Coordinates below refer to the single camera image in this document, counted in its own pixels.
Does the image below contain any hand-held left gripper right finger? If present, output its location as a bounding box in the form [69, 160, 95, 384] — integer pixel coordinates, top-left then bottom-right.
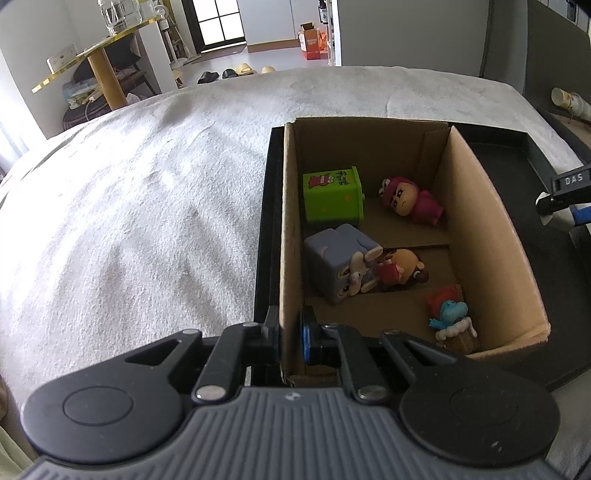
[299, 307, 462, 407]

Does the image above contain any black tray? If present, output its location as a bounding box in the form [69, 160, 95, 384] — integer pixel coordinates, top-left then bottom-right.
[253, 121, 591, 393]

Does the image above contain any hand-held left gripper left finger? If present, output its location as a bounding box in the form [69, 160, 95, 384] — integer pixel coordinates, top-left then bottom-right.
[124, 305, 281, 407]

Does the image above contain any pale green cloth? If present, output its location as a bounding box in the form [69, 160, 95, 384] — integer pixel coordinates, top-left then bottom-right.
[0, 425, 36, 480]

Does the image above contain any grey cube toy box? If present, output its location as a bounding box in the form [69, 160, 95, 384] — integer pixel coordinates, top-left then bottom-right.
[303, 224, 384, 305]

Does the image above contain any dark round stool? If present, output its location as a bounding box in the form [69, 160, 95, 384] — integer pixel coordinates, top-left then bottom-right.
[62, 99, 112, 131]

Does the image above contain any paper cup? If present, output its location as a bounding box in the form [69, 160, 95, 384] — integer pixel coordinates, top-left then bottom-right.
[551, 88, 591, 117]

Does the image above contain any orange carton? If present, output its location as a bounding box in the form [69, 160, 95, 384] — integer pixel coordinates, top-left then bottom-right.
[298, 23, 331, 61]

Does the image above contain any brown cardboard box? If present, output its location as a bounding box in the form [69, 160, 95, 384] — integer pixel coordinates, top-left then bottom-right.
[278, 116, 551, 387]

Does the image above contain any green cube toy box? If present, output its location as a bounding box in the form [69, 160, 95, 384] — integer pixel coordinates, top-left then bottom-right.
[302, 166, 366, 228]

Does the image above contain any gold-topped wooden side table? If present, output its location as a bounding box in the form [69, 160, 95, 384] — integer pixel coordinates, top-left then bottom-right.
[31, 18, 168, 112]

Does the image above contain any grey upholstered panel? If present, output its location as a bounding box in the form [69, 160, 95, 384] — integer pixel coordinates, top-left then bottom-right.
[480, 0, 591, 108]

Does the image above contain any white phone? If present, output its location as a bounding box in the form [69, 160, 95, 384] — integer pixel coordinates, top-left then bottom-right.
[46, 42, 77, 73]

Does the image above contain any blue dinosaur stump figurine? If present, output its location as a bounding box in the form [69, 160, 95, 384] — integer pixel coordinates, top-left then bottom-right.
[425, 285, 478, 355]

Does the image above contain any brown-haired red figurine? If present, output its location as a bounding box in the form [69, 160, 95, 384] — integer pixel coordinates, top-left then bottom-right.
[373, 248, 430, 292]

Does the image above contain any white standing fan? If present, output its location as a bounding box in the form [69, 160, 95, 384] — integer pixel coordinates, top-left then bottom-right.
[156, 4, 186, 71]

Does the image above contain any pink hooded figurine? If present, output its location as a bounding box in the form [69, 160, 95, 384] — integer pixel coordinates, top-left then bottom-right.
[378, 175, 445, 227]

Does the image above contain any clear glass bottle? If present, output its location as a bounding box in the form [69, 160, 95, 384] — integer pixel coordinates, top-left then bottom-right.
[98, 0, 140, 37]

